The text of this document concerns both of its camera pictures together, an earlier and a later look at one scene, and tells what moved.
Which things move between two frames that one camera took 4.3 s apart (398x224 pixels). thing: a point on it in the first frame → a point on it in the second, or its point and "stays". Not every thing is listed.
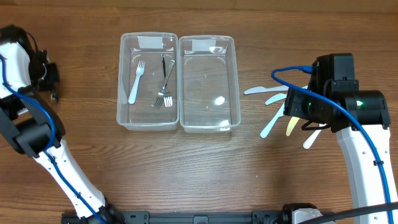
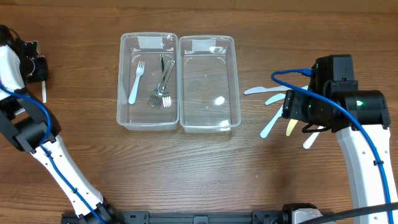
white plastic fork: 140,71 stays
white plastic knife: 310,140 stays
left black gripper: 51,78 → 37,68
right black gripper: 292,103 stays
